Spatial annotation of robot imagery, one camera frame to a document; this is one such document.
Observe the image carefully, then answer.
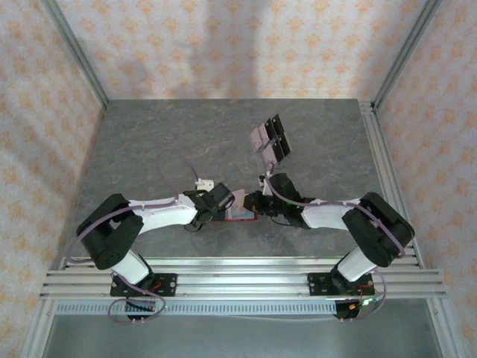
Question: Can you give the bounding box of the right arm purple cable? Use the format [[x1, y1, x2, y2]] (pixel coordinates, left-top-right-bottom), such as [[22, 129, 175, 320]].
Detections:
[[256, 162, 408, 322]]

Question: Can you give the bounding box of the aluminium frame leg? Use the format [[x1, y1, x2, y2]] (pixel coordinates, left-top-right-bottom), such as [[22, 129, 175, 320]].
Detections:
[[22, 300, 57, 358], [426, 298, 467, 358]]

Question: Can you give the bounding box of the aluminium rail beam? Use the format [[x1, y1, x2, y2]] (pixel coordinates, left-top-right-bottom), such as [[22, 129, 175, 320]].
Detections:
[[39, 257, 446, 301]]

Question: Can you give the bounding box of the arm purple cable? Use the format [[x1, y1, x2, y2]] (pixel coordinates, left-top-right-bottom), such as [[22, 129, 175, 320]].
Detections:
[[66, 148, 200, 325], [256, 162, 408, 322]]

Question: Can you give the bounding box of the black controller board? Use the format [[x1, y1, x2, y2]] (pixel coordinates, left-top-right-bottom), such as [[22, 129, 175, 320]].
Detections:
[[335, 296, 383, 321], [124, 300, 157, 321]]

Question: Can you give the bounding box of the grey slotted cable duct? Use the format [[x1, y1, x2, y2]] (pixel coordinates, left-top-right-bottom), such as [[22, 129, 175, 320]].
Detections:
[[54, 301, 338, 317]]

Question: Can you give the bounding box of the aluminium side rail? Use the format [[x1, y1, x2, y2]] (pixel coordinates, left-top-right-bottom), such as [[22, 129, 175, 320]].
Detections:
[[358, 99, 426, 269]]

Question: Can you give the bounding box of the red leather card holder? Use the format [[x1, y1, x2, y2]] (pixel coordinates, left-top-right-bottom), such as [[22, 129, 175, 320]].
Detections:
[[211, 208, 260, 224]]

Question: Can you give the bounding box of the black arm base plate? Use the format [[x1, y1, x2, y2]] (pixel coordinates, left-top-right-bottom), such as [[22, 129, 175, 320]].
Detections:
[[307, 271, 375, 298], [110, 273, 178, 298]]

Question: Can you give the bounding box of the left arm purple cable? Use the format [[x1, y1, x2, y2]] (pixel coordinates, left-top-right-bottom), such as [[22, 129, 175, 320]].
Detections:
[[66, 148, 200, 325]]

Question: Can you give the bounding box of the aluminium frame post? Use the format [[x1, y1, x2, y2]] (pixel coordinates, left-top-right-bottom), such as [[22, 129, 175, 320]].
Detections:
[[39, 0, 110, 110], [371, 0, 444, 111]]

